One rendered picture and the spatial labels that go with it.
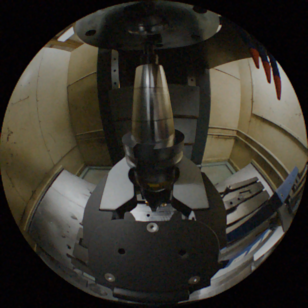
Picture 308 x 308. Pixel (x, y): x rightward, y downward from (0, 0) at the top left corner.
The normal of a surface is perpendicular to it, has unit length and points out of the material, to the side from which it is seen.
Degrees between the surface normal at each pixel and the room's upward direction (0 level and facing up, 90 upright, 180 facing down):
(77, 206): 24
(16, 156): 90
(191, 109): 90
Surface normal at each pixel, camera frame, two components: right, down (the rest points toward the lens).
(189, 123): -0.04, 0.53
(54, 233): 0.36, -0.80
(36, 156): 1.00, -0.04
